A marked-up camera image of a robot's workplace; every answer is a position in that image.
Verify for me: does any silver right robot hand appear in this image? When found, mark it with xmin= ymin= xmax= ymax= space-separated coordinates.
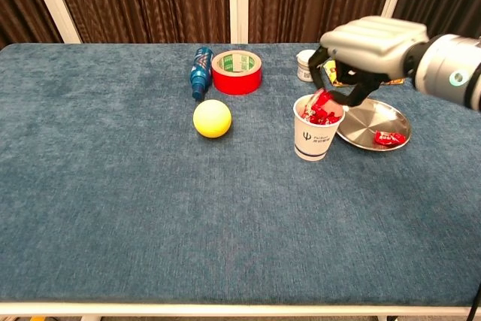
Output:
xmin=307 ymin=16 xmax=430 ymax=108

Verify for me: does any red candy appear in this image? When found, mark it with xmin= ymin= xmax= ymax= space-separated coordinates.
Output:
xmin=321 ymin=108 xmax=343 ymax=126
xmin=374 ymin=129 xmax=406 ymax=146
xmin=301 ymin=102 xmax=324 ymax=122
xmin=313 ymin=88 xmax=335 ymax=110

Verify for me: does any white paper cup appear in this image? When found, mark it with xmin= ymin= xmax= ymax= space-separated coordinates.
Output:
xmin=293 ymin=94 xmax=346 ymax=162

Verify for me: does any yellow biscuit box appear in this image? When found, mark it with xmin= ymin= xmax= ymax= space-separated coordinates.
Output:
xmin=322 ymin=58 xmax=406 ymax=88

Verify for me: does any small white jar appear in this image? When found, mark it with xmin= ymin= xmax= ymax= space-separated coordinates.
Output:
xmin=295 ymin=49 xmax=319 ymax=82

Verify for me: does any round steel plate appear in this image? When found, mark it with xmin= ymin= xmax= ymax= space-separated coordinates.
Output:
xmin=337 ymin=98 xmax=413 ymax=152

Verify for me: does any red tape roll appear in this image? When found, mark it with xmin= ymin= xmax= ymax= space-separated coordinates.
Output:
xmin=210 ymin=50 xmax=263 ymax=95

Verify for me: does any blue patterned bottle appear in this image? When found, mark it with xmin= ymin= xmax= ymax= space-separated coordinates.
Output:
xmin=189 ymin=46 xmax=214 ymax=101

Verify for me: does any yellow ball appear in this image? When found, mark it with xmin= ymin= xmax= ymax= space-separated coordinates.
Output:
xmin=192 ymin=98 xmax=233 ymax=138

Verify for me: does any blue table cloth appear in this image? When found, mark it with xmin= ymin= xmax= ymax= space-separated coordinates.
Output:
xmin=0 ymin=42 xmax=481 ymax=305

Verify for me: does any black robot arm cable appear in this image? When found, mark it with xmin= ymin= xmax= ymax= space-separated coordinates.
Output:
xmin=467 ymin=290 xmax=481 ymax=321

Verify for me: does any white table frame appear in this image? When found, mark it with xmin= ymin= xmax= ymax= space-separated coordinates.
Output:
xmin=0 ymin=300 xmax=481 ymax=321

